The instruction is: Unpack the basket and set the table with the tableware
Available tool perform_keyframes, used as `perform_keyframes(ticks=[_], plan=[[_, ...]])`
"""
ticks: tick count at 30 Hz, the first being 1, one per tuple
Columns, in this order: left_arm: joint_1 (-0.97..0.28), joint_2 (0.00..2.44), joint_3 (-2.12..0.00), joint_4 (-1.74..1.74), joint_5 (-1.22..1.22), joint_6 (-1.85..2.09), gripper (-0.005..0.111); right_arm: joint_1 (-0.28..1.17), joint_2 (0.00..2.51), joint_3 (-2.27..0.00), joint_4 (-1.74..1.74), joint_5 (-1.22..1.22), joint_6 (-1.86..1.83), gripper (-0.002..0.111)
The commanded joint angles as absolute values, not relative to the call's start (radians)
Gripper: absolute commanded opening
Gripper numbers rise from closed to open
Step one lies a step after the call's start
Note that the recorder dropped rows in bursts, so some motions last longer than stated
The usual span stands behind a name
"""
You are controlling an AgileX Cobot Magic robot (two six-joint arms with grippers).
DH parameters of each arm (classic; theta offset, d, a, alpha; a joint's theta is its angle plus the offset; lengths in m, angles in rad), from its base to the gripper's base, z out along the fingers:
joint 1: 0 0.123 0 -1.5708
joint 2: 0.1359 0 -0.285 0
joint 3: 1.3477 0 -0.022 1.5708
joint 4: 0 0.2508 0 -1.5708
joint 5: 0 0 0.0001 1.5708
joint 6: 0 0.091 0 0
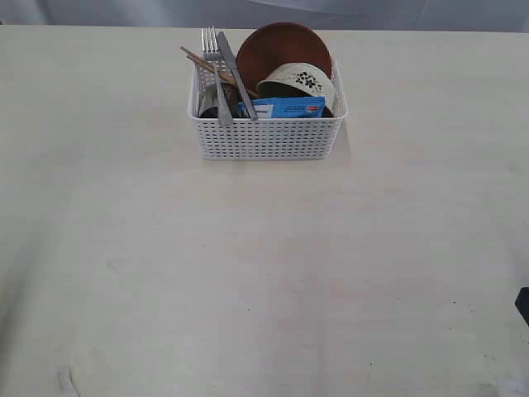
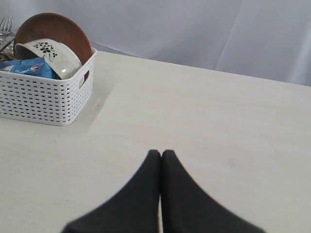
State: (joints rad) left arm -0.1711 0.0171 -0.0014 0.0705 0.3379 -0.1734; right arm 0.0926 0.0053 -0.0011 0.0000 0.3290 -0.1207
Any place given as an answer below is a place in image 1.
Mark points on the brown round plate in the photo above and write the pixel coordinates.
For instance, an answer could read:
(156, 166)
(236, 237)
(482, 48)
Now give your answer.
(277, 44)

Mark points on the blue snack bag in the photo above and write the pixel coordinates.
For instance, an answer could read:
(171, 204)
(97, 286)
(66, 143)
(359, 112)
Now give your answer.
(299, 107)

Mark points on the white perforated plastic basket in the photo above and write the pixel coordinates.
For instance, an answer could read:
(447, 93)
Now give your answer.
(266, 139)

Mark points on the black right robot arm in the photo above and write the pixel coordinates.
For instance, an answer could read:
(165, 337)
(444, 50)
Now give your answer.
(522, 303)

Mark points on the cream floral ceramic bowl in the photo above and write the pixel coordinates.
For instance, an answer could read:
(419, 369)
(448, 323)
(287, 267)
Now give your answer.
(296, 80)

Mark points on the silver metal table knife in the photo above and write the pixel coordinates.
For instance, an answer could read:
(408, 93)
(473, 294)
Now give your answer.
(230, 61)

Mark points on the wooden chopstick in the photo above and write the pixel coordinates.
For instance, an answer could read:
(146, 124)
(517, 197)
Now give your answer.
(219, 66)
(210, 68)

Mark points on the upper wooden chopstick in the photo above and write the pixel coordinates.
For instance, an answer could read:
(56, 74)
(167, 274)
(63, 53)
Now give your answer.
(219, 66)

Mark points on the clear glass cup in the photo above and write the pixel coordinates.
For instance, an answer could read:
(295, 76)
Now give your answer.
(208, 103)

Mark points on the silver metal fork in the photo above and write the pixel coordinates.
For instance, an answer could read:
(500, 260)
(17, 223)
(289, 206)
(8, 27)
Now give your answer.
(211, 52)

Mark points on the lower wooden chopstick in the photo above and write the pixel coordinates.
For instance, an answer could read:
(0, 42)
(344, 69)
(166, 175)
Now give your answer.
(210, 68)

